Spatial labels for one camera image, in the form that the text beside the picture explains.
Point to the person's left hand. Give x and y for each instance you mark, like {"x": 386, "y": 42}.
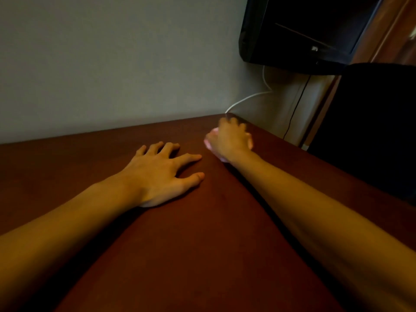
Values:
{"x": 154, "y": 180}

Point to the person's right hand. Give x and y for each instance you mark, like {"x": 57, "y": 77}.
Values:
{"x": 229, "y": 141}

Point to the person's left middle finger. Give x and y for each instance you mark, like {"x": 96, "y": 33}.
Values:
{"x": 170, "y": 149}

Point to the person's left little finger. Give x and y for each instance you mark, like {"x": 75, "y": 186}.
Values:
{"x": 141, "y": 150}

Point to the person's left thumb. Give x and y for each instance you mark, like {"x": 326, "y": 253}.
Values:
{"x": 192, "y": 180}

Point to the person's right fingers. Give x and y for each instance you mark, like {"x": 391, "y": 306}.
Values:
{"x": 232, "y": 123}

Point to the pink cloth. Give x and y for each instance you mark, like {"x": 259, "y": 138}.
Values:
{"x": 207, "y": 142}

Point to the person's right forearm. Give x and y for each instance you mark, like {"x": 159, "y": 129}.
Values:
{"x": 325, "y": 224}

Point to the person's left forearm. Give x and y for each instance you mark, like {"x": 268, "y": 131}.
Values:
{"x": 65, "y": 230}

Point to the black television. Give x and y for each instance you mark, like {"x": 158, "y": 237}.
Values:
{"x": 305, "y": 29}

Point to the black chair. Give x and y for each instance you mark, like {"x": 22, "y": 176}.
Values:
{"x": 370, "y": 126}

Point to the brown wooden door frame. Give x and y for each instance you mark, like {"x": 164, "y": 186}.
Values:
{"x": 386, "y": 32}

